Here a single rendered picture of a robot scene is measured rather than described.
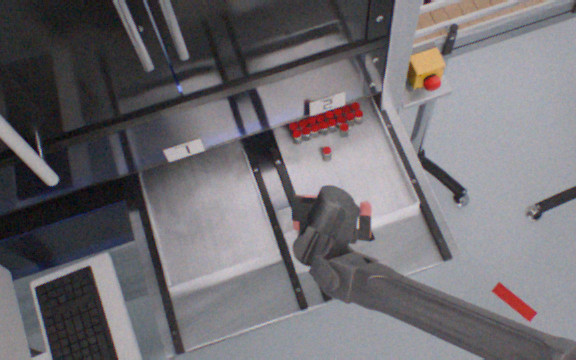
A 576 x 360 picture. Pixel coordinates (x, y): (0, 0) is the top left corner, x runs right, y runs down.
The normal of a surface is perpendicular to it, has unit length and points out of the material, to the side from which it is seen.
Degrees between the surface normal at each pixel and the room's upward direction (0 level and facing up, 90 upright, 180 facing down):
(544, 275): 0
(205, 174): 0
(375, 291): 40
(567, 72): 0
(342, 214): 48
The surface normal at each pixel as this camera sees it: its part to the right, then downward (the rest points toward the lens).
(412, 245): -0.05, -0.39
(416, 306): -0.67, 0.06
